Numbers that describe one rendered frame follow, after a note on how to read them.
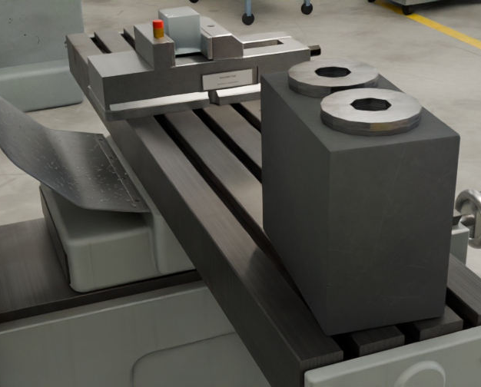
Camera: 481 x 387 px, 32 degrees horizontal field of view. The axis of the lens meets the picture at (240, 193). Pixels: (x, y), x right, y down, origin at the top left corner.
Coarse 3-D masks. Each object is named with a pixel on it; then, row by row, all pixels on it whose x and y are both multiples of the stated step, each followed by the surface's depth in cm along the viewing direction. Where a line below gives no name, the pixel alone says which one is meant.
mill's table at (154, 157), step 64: (128, 128) 130; (192, 128) 126; (256, 128) 132; (192, 192) 106; (256, 192) 106; (192, 256) 106; (256, 256) 92; (256, 320) 85; (448, 320) 80; (320, 384) 75; (384, 384) 77; (448, 384) 80
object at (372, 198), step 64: (320, 64) 87; (320, 128) 74; (384, 128) 72; (448, 128) 73; (320, 192) 73; (384, 192) 73; (448, 192) 74; (320, 256) 76; (384, 256) 76; (448, 256) 77; (320, 320) 79; (384, 320) 79
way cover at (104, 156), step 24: (0, 96) 136; (24, 120) 135; (0, 144) 107; (24, 144) 121; (72, 144) 137; (96, 144) 140; (24, 168) 110; (48, 168) 120; (72, 168) 127; (96, 168) 130; (120, 168) 132; (72, 192) 118; (96, 192) 121; (120, 192) 123
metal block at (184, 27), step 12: (168, 12) 134; (180, 12) 133; (192, 12) 133; (168, 24) 131; (180, 24) 132; (192, 24) 132; (168, 36) 132; (180, 36) 132; (192, 36) 133; (180, 48) 133; (192, 48) 134
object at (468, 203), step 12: (468, 192) 160; (480, 192) 159; (456, 204) 165; (468, 204) 162; (480, 204) 157; (468, 216) 160; (480, 216) 159; (468, 228) 163; (480, 228) 160; (480, 240) 159
